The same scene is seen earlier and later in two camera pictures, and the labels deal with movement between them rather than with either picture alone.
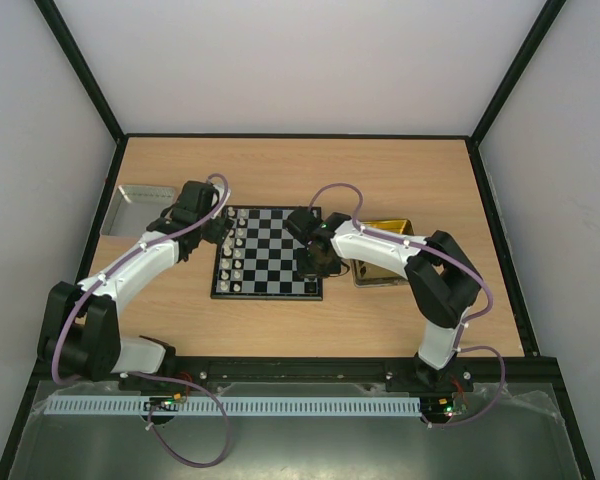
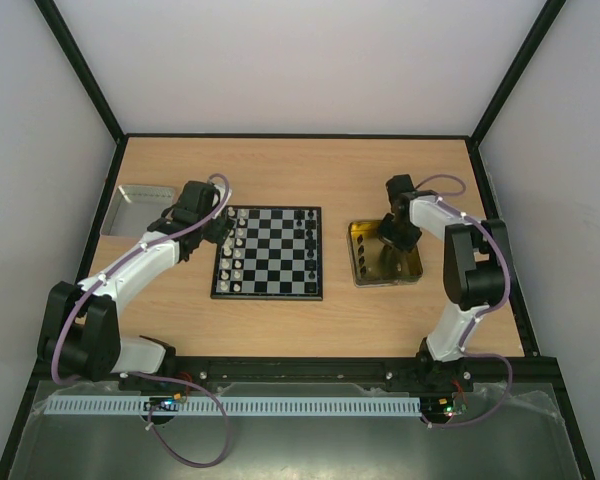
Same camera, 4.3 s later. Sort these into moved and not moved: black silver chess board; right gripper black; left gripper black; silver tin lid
Moved: right gripper black
Not moved: left gripper black; silver tin lid; black silver chess board
